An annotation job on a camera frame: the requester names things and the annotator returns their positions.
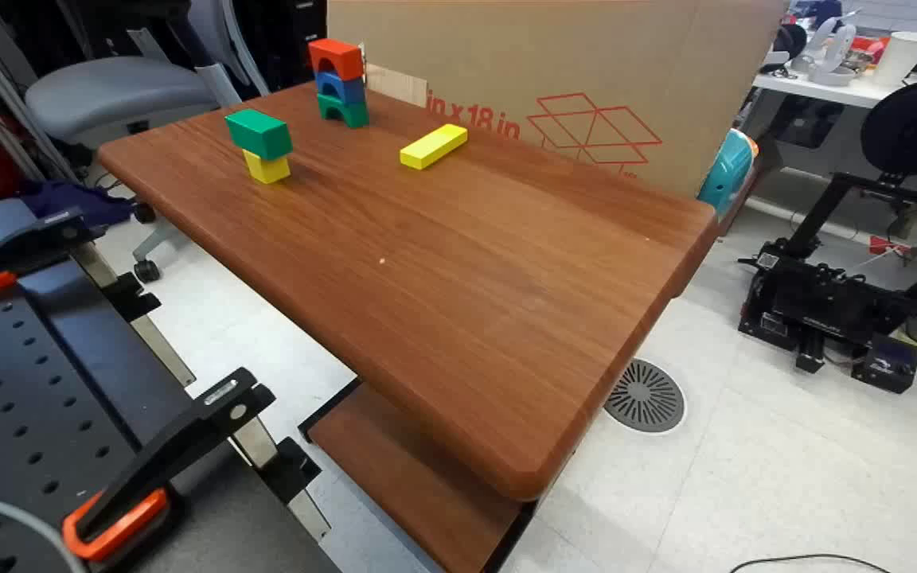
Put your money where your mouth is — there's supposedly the yellow rectangular block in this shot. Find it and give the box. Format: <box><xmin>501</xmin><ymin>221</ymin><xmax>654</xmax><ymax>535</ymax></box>
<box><xmin>399</xmin><ymin>121</ymin><xmax>472</xmax><ymax>175</ymax></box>

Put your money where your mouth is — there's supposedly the green arch block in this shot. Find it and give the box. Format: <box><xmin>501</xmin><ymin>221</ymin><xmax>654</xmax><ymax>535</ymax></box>
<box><xmin>317</xmin><ymin>93</ymin><xmax>372</xmax><ymax>131</ymax></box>

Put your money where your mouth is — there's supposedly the yellow cube block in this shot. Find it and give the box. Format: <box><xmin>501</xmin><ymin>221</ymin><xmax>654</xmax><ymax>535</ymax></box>
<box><xmin>238</xmin><ymin>146</ymin><xmax>298</xmax><ymax>189</ymax></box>

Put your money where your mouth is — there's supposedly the blue arch block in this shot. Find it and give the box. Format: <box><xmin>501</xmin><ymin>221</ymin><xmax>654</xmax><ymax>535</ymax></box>
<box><xmin>311</xmin><ymin>67</ymin><xmax>370</xmax><ymax>107</ymax></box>

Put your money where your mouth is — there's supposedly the green rectangular block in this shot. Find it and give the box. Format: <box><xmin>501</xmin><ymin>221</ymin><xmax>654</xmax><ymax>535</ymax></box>
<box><xmin>224</xmin><ymin>106</ymin><xmax>298</xmax><ymax>162</ymax></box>

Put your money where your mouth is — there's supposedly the red block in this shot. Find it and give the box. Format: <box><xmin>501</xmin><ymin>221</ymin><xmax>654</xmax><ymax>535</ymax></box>
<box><xmin>307</xmin><ymin>37</ymin><xmax>368</xmax><ymax>86</ymax></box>

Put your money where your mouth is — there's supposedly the wooden lower table shelf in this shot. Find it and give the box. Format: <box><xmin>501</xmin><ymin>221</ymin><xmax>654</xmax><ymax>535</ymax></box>
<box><xmin>302</xmin><ymin>378</ymin><xmax>531</xmax><ymax>573</ymax></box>

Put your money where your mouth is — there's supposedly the round metal floor drain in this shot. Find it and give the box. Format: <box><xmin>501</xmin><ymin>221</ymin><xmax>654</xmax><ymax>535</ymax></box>
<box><xmin>602</xmin><ymin>357</ymin><xmax>687</xmax><ymax>437</ymax></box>

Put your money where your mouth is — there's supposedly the large cardboard box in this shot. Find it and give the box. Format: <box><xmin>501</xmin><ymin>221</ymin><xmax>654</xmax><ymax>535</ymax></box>
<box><xmin>326</xmin><ymin>0</ymin><xmax>790</xmax><ymax>203</ymax></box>

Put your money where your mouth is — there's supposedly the black 3D printer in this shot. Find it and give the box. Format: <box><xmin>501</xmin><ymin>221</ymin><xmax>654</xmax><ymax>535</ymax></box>
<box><xmin>738</xmin><ymin>168</ymin><xmax>917</xmax><ymax>377</ymax></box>

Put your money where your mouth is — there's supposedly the blue cloth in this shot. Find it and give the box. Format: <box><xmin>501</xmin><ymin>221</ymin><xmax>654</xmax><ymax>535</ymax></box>
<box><xmin>22</xmin><ymin>177</ymin><xmax>137</xmax><ymax>235</ymax></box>

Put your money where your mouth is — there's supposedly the grey office chair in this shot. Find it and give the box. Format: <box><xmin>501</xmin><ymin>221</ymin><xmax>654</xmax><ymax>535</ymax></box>
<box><xmin>22</xmin><ymin>0</ymin><xmax>272</xmax><ymax>283</ymax></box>

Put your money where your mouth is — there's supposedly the white table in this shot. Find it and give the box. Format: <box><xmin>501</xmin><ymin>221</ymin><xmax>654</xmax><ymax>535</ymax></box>
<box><xmin>751</xmin><ymin>67</ymin><xmax>898</xmax><ymax>111</ymax></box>

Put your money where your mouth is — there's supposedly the small black electronics box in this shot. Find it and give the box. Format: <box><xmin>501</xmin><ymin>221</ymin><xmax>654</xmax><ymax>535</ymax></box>
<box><xmin>849</xmin><ymin>332</ymin><xmax>917</xmax><ymax>398</ymax></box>

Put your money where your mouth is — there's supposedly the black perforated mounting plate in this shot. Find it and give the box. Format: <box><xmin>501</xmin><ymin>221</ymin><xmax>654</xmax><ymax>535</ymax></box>
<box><xmin>0</xmin><ymin>258</ymin><xmax>200</xmax><ymax>573</ymax></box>

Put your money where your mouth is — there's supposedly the red object on white table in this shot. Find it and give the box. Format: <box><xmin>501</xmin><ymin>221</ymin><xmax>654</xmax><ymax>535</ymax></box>
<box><xmin>849</xmin><ymin>32</ymin><xmax>891</xmax><ymax>67</ymax></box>

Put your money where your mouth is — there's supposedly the black clamp with orange handle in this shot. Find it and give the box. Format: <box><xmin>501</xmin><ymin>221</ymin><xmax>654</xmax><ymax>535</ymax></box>
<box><xmin>62</xmin><ymin>367</ymin><xmax>280</xmax><ymax>568</ymax></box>

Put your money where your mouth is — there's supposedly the black floor cable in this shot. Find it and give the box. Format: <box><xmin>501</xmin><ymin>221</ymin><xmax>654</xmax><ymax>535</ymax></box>
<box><xmin>727</xmin><ymin>551</ymin><xmax>891</xmax><ymax>573</ymax></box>

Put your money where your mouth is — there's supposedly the grey cable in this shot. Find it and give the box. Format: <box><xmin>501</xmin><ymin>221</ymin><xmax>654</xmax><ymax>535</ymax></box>
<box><xmin>0</xmin><ymin>492</ymin><xmax>91</xmax><ymax>573</ymax></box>

